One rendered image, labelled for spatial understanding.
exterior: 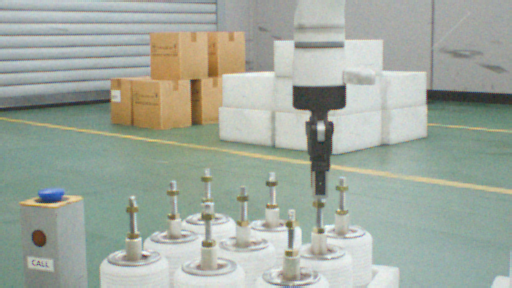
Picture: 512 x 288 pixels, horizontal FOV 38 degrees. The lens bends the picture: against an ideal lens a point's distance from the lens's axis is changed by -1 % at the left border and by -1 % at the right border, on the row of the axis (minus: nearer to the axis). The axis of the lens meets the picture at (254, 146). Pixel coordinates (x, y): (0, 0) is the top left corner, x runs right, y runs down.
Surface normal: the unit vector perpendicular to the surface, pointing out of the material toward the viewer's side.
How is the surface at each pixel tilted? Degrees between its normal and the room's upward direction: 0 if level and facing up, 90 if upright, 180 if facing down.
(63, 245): 90
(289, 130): 90
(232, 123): 90
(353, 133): 90
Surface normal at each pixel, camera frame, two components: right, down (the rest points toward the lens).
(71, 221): 0.92, 0.04
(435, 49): -0.70, 0.11
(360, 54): 0.72, 0.09
